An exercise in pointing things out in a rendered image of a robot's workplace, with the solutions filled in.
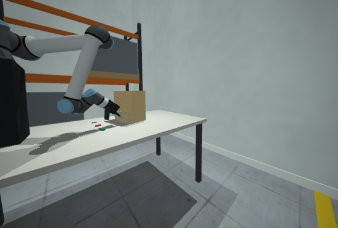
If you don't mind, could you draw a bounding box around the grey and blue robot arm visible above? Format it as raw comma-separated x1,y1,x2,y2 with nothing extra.
0,20,114,115

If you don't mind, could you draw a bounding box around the tan chest of drawers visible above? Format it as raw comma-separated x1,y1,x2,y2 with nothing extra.
113,91,146,123

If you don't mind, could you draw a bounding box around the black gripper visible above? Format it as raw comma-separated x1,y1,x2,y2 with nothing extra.
103,100,123,118

